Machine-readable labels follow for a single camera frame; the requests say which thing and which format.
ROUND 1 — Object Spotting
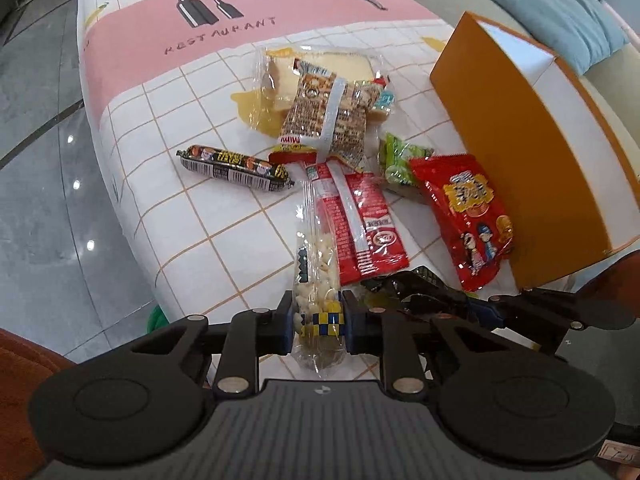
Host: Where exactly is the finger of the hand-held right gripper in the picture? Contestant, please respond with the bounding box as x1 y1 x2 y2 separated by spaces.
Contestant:
469 286 637 357
361 266 473 313

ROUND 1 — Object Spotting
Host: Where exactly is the pink and white printed tablecloth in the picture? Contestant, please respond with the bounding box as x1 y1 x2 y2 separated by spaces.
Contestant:
76 0 601 382

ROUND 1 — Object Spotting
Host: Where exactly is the small blue snack packet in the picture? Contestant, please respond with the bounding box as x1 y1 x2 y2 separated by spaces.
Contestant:
372 77 399 114

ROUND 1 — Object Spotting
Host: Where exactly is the small red snack packet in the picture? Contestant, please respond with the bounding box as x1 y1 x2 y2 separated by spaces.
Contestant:
268 145 321 167

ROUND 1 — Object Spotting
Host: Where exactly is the red cartoon snack packet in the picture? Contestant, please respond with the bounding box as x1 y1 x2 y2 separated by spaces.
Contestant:
410 155 516 293

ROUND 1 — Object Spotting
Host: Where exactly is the clear sliced bread packet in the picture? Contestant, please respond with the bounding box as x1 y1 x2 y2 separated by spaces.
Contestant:
250 45 396 136

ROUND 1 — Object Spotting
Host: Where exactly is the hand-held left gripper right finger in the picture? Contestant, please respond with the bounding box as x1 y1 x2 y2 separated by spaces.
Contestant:
341 290 501 396

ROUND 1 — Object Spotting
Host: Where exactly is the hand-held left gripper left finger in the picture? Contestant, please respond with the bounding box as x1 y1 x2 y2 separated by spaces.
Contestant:
132 290 294 401

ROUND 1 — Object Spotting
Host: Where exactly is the green raisin packet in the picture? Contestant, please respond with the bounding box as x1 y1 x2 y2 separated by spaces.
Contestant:
377 132 436 197

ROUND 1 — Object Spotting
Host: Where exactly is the blue pillow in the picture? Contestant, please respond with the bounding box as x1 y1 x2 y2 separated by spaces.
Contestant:
475 0 631 77

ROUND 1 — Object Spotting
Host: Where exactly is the green plastic object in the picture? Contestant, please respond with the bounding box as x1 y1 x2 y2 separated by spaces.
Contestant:
145 305 169 334

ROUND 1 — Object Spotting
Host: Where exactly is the rust orange cloth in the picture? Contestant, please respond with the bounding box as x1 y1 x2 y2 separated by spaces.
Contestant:
0 327 68 480

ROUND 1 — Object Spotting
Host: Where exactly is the long red snack packet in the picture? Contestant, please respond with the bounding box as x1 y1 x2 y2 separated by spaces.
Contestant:
304 160 412 287

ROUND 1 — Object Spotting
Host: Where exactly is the clear packet of white candies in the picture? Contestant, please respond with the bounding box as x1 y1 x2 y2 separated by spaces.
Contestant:
292 175 349 373

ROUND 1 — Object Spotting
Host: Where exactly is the orange cardboard box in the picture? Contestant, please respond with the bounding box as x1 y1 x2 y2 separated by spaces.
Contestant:
429 11 640 289

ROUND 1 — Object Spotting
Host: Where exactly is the black sausage stick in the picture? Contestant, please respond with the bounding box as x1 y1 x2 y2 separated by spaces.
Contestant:
177 144 296 194

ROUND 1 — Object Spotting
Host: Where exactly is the brown cracker packet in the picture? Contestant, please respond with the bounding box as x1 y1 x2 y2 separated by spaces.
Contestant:
277 60 381 171

